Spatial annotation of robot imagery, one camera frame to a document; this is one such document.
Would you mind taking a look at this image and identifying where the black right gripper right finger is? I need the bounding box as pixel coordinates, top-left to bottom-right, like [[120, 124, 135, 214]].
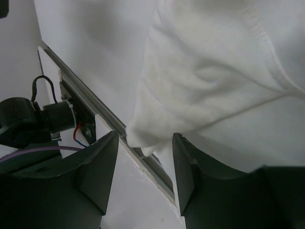
[[172, 133, 305, 229]]

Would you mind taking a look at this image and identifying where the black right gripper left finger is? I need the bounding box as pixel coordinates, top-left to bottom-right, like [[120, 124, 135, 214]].
[[0, 131, 119, 229]]

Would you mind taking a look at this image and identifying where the white t shirt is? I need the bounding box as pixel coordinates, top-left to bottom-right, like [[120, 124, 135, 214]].
[[126, 0, 305, 155]]

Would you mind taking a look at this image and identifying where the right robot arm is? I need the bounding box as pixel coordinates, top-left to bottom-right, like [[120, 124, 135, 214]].
[[0, 97, 305, 229]]

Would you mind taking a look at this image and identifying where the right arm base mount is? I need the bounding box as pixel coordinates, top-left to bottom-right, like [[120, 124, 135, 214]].
[[56, 81, 96, 144]]

